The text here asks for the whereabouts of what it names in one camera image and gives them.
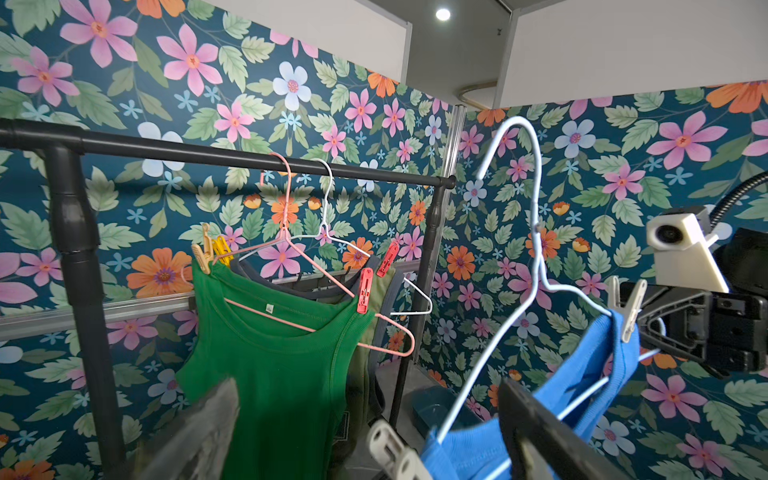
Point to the pink wire hanger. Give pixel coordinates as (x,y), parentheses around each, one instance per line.
(284,237)

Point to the olive grey tank top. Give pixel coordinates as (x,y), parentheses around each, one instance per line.
(364,397)

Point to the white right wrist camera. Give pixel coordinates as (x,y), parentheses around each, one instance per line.
(681,241)

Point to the orange clothespin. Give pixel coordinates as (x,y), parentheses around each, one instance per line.
(203,252)

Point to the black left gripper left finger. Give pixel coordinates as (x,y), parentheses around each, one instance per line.
(196,443)

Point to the black clothes rack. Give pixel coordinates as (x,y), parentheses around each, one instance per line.
(75,235)

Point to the white clothespin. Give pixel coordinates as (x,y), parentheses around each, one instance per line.
(398,460)
(629,309)

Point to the dark teal tray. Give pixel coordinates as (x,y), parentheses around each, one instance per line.
(429,408)

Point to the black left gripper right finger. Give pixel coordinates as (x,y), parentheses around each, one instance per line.
(540,446)

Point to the yellow clothespin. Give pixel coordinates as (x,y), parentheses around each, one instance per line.
(222,249)

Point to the blue tank top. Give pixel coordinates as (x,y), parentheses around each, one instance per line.
(476,452)

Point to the green tank top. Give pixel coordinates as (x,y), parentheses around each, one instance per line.
(289,357)

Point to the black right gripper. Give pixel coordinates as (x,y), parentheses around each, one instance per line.
(735,277)

